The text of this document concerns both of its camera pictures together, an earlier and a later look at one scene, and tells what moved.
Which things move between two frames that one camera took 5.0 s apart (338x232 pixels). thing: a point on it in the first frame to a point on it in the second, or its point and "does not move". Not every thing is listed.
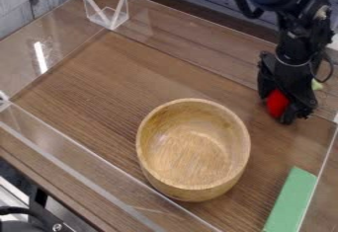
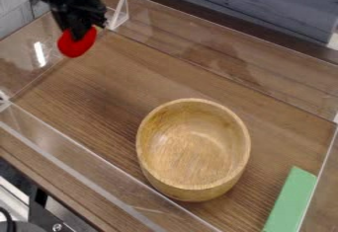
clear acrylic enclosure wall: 129,112 does not move
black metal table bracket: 51,221 does not move
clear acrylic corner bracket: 107,17 does not move
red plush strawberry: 278,103 to 72,47
